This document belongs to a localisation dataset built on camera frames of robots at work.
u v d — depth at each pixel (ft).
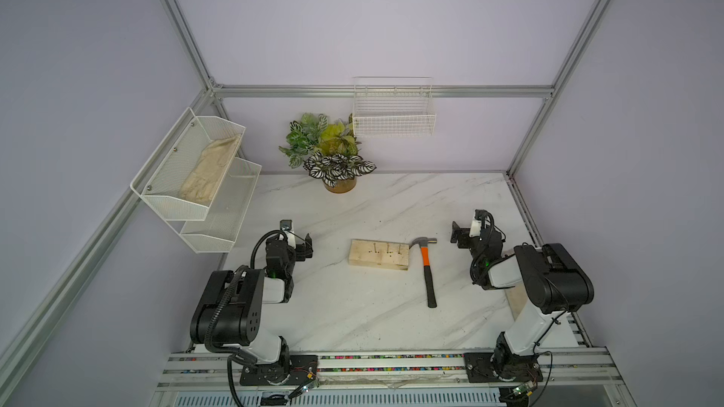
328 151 3.16
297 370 2.41
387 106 3.42
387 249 3.03
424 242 3.22
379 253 3.05
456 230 2.96
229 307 1.49
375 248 2.99
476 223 2.78
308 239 2.90
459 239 2.95
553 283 1.57
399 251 3.03
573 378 2.40
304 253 2.83
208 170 2.62
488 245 2.41
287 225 2.68
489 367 2.40
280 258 2.35
